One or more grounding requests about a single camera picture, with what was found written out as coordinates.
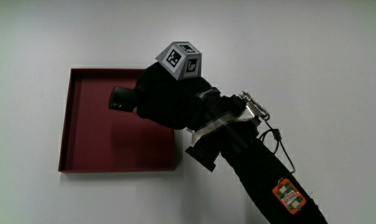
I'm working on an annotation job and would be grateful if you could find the person's right hand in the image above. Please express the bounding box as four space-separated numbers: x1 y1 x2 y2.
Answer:
133 41 222 131

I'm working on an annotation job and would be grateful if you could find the black cylindrical object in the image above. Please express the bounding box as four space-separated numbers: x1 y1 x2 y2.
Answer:
108 86 139 113

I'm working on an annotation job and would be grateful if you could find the dark red square plate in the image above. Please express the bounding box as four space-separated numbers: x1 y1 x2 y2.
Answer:
58 68 176 174

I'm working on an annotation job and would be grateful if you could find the person's right forearm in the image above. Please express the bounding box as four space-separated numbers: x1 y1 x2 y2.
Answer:
185 93 329 224

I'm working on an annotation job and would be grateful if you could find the orange sensor module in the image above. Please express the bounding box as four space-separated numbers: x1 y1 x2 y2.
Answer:
271 178 308 215

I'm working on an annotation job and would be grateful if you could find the black cable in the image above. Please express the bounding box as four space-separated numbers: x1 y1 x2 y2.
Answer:
258 119 297 183

